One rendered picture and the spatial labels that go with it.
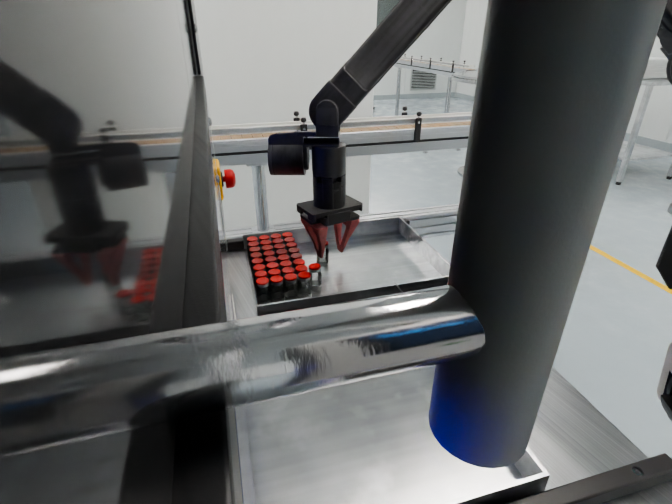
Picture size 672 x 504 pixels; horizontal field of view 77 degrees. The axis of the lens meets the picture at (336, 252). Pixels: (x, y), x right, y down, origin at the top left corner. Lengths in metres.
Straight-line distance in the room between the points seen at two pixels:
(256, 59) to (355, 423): 1.87
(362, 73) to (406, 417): 0.49
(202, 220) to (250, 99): 2.02
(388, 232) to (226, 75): 1.42
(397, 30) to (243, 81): 1.53
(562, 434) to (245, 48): 1.95
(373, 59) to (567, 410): 0.54
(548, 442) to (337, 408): 0.23
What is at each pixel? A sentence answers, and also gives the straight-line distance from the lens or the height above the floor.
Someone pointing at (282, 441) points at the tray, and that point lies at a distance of 0.50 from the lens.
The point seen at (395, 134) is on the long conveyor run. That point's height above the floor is 0.92.
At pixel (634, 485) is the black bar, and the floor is 0.90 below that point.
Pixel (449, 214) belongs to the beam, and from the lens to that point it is 2.00.
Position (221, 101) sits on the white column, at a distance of 2.18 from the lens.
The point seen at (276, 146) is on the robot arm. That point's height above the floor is 1.11.
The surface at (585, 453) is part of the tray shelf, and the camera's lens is 0.56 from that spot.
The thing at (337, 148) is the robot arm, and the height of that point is 1.11.
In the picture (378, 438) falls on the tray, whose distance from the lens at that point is 0.50.
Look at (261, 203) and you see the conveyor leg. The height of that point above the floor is 0.67.
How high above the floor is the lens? 1.28
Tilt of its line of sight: 28 degrees down
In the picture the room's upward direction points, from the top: straight up
